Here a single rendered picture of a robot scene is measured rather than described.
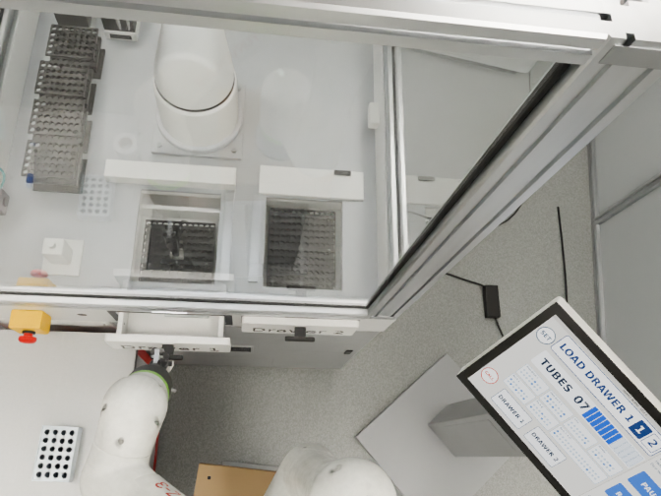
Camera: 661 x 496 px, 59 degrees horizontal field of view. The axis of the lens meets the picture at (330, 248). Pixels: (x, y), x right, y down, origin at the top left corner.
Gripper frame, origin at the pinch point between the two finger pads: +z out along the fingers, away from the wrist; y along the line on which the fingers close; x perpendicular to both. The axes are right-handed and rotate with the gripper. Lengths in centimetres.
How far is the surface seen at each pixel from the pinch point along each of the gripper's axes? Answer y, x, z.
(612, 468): 15, 99, -21
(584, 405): 2, 92, -21
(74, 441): 20.0, -21.2, 6.4
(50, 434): 18.6, -26.8, 6.9
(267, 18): -48, 19, -94
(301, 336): -7.4, 31.8, 4.1
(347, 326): -10.3, 43.0, 3.3
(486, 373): -2, 75, -9
